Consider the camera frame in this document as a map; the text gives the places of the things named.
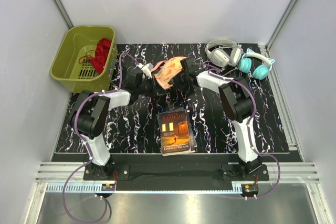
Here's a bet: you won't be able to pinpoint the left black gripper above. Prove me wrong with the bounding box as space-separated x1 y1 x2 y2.
136 75 166 98

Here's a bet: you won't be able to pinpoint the pink patterned mesh laundry bag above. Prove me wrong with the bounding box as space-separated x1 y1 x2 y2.
151 56 186 90

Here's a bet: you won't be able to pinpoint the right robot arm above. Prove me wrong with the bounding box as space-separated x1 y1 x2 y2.
170 57 262 180

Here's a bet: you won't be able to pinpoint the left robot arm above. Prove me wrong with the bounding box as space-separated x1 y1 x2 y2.
68 63 163 180

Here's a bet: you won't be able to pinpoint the red bra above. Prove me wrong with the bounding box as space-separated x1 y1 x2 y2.
78 38 112 74

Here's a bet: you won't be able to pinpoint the white grey headphones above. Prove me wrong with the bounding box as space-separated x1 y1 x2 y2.
205 38 243 72

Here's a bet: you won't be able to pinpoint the orange paperback book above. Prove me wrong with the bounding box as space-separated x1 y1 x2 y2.
156 108 197 156

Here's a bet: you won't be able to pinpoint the teal cat-ear headphones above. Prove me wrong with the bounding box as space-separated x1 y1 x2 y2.
238 48 275 80

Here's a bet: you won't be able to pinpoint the olive green plastic basket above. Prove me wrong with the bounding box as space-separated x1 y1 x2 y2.
50 26 118 93

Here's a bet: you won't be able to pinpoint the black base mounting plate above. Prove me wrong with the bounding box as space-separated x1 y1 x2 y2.
89 153 270 191

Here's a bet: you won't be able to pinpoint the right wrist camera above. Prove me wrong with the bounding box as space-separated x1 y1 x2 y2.
180 57 202 76

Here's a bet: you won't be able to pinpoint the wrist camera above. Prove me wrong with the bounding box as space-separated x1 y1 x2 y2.
180 57 202 76
124 63 153 89

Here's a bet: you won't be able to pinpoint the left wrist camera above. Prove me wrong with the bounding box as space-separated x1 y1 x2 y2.
124 63 153 89

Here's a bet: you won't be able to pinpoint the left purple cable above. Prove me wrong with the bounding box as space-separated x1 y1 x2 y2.
61 52 144 222

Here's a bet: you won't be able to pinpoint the aluminium frame rail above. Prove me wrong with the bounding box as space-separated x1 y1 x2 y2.
32 156 333 223

